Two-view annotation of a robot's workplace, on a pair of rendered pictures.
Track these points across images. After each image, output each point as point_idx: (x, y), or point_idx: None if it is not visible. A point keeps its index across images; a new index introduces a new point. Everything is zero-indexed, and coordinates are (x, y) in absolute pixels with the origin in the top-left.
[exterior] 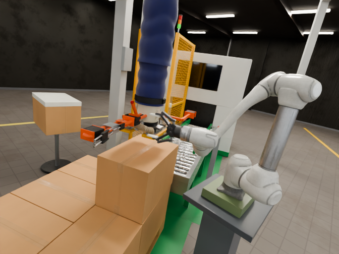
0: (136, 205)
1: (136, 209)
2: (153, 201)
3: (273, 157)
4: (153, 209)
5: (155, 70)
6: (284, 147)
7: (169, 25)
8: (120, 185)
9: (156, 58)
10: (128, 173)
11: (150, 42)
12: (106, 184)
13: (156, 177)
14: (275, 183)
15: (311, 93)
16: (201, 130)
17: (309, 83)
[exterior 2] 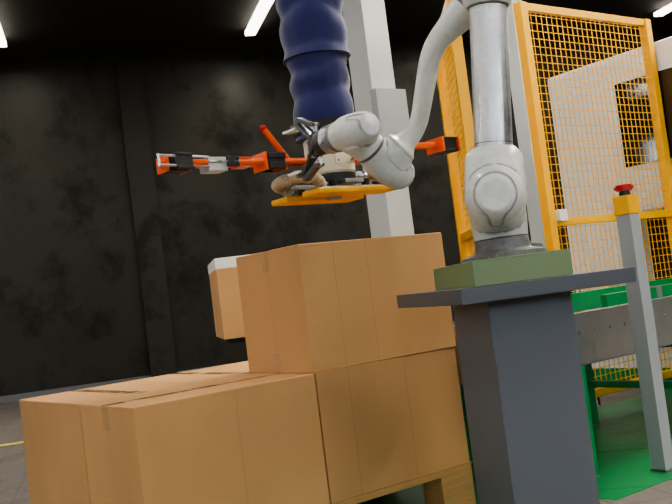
0: (297, 331)
1: (300, 341)
2: (352, 340)
3: (480, 115)
4: (359, 365)
5: (307, 65)
6: (499, 86)
7: None
8: (271, 300)
9: (302, 42)
10: (275, 264)
11: (286, 21)
12: (255, 313)
13: (341, 275)
14: (495, 164)
15: None
16: (342, 116)
17: None
